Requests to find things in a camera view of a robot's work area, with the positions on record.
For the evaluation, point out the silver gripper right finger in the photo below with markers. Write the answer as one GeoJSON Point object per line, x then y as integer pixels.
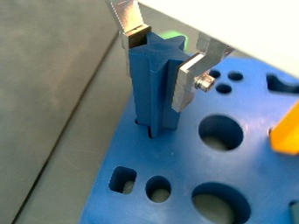
{"type": "Point", "coordinates": [193, 70]}

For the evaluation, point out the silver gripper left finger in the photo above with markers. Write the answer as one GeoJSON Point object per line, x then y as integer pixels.
{"type": "Point", "coordinates": [129, 23]}

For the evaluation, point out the dark blue star prism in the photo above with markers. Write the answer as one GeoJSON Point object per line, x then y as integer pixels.
{"type": "Point", "coordinates": [153, 63]}

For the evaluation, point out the blue shape sorter board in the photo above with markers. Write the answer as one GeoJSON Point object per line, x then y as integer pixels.
{"type": "Point", "coordinates": [217, 155]}

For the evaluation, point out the green hexagonal prism block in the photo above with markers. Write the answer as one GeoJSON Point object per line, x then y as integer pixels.
{"type": "Point", "coordinates": [171, 34]}

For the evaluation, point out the yellow slotted tall block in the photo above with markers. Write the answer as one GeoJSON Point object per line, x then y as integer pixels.
{"type": "Point", "coordinates": [284, 133]}

